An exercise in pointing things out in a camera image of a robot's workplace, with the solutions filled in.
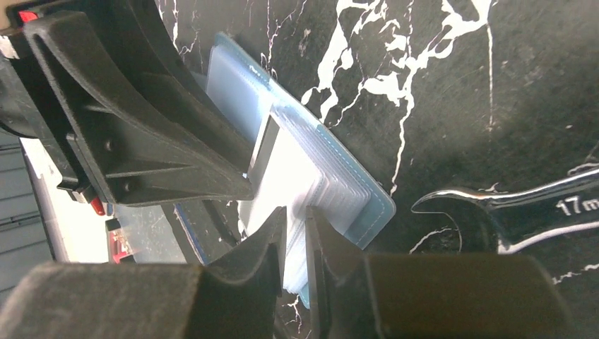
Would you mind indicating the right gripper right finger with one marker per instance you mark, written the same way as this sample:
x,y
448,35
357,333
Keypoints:
x,y
355,294

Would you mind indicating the silver wrench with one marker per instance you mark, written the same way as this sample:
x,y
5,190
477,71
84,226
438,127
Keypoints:
x,y
509,222

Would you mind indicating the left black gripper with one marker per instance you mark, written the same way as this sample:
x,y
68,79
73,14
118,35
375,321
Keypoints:
x,y
55,109

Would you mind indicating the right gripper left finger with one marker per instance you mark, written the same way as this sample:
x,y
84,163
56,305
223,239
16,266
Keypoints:
x,y
233,297

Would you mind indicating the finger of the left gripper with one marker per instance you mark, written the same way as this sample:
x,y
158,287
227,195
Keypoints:
x,y
166,121

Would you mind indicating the blue card holder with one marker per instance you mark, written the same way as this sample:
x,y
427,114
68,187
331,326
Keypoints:
x,y
351,199

